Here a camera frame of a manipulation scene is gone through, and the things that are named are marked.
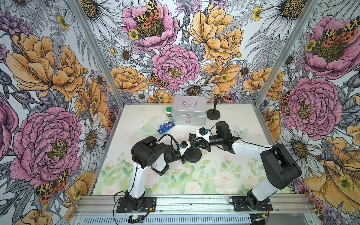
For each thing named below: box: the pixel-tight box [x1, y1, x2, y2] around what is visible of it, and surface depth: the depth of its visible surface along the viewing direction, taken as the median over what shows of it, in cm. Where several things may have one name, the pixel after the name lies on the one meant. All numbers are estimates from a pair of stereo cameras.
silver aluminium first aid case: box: [171, 94, 208, 127], surface depth 104 cm
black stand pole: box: [187, 133, 197, 151], surface depth 79 cm
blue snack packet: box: [156, 120, 176, 135], surface depth 106 cm
